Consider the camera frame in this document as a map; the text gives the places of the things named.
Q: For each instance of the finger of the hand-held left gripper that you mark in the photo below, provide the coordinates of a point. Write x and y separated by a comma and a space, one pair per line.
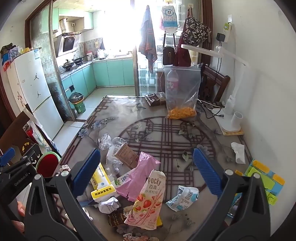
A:
25, 160
7, 155

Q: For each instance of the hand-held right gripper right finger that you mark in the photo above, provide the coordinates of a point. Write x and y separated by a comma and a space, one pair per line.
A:
207, 171

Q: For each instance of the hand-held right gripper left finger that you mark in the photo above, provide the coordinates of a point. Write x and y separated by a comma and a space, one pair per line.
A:
86, 170

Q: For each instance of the yellow white box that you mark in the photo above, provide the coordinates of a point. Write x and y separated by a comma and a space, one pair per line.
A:
100, 179

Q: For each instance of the clear plastic wrapper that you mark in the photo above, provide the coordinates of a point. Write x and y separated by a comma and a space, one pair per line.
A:
105, 141

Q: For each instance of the white clear plastic packet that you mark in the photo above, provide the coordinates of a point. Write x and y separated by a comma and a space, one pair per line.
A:
114, 148

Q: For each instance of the green white carton piece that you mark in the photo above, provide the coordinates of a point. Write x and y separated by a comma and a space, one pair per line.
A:
121, 179

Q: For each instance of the blue white wrapper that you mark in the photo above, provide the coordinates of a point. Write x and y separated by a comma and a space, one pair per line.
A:
182, 198

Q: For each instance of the white paper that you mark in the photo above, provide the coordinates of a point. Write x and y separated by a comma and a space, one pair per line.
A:
108, 205

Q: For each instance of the pink packet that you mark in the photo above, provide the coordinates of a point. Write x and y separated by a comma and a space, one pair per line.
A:
138, 176

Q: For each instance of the small dark brown packet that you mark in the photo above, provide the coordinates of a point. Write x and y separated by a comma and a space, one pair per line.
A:
116, 219

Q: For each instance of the strawberry biscuit box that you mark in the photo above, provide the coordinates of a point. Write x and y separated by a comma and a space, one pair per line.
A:
148, 201

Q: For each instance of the yellow packet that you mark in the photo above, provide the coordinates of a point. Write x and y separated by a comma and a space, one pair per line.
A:
160, 224

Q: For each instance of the black shoulder bag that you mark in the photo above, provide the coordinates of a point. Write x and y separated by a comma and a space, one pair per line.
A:
168, 55

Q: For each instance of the person's left hand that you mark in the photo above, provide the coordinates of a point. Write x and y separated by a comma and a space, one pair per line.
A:
21, 208

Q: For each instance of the carved brown wooden chair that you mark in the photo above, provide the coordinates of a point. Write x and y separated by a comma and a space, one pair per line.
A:
16, 129

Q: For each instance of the crumpled white tissue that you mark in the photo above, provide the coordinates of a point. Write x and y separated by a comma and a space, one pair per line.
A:
239, 153

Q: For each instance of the wooden coaster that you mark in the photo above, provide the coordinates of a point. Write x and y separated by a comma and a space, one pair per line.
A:
238, 133

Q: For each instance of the colourful toy block board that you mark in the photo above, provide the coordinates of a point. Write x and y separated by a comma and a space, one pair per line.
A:
259, 172

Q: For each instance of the wooden dining table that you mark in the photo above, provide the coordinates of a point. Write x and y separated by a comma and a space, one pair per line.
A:
161, 139

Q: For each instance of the white power strip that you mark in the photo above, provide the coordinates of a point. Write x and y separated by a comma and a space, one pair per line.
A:
217, 112

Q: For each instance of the green kitchen waste bin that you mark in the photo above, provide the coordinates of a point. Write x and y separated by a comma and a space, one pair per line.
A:
79, 106

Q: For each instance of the white desk lamp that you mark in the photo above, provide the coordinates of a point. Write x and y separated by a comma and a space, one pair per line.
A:
227, 109

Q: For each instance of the clear zip bag orange snacks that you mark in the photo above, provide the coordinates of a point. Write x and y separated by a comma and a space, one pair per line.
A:
187, 97

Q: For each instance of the white refrigerator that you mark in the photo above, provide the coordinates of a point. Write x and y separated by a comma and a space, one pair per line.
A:
30, 76

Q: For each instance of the dark wooden chair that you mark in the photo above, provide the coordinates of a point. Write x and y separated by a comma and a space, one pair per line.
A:
217, 83

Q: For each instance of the dark snack packet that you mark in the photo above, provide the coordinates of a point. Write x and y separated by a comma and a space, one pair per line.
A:
155, 98

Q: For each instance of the blue red box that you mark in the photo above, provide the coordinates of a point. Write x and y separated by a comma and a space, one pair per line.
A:
7, 63

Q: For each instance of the plastic bottle pink label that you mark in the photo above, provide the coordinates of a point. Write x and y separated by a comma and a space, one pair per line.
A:
172, 81

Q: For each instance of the turquoise kitchen base cabinets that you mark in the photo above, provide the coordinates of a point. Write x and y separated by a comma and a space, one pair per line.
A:
111, 71

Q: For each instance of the clear plastic container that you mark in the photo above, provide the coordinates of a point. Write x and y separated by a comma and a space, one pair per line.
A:
13, 52

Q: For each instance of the black wok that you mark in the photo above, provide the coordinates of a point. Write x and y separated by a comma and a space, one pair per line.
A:
68, 65

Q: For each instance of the dark cloth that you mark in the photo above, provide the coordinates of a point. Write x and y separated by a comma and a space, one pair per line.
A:
7, 48

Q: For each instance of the stack of clear storage boxes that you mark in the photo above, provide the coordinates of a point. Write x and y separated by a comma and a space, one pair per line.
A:
148, 81

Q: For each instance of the black frying pan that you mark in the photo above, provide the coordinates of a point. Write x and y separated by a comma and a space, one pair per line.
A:
79, 60

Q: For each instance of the dark red garment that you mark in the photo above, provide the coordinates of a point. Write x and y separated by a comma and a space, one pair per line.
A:
182, 56

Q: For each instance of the white plastic bag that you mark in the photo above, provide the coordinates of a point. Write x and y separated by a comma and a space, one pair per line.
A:
102, 53

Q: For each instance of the steel range hood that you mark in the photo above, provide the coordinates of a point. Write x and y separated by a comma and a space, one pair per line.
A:
68, 44

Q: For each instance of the plaid hanging towel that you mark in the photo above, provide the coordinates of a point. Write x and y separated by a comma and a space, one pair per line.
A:
148, 46

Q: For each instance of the letter print bag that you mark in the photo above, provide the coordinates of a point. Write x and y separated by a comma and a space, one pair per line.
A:
195, 30

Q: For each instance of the blue white hanging tissue pack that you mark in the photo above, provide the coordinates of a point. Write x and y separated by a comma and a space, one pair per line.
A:
169, 18

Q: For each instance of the black wall adapter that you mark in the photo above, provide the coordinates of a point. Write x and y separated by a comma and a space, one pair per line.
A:
220, 37

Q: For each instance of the white green wall device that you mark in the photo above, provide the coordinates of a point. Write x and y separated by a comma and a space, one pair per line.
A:
227, 29

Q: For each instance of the turquoise kitchen wall cabinets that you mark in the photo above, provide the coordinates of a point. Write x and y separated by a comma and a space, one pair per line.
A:
87, 20

